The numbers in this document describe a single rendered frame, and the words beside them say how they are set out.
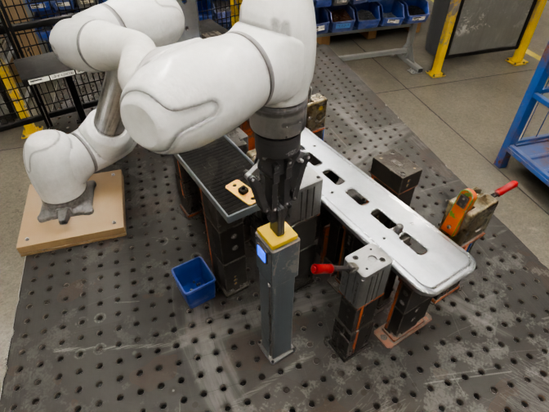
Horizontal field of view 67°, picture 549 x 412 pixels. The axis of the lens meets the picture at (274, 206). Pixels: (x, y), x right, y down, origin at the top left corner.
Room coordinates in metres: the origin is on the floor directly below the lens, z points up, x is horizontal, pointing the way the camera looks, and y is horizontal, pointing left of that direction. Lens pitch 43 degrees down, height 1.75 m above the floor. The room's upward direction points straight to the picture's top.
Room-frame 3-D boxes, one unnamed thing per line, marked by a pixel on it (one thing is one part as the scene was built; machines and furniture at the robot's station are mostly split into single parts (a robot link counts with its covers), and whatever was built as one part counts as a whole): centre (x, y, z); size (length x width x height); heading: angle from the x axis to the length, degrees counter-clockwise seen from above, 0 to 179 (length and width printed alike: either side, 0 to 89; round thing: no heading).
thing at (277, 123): (0.57, -0.01, 1.42); 0.09 x 0.09 x 0.06
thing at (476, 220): (0.77, -0.50, 0.88); 0.15 x 0.11 x 0.36; 123
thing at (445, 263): (1.15, -0.04, 1.00); 1.38 x 0.22 x 0.02; 33
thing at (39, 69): (1.81, 0.64, 1.02); 0.90 x 0.22 x 0.03; 123
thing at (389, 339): (0.64, -0.36, 0.84); 0.18 x 0.06 x 0.29; 123
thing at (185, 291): (0.75, 0.23, 0.74); 0.11 x 0.10 x 0.09; 33
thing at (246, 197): (0.68, 0.07, 1.17); 0.08 x 0.04 x 0.01; 44
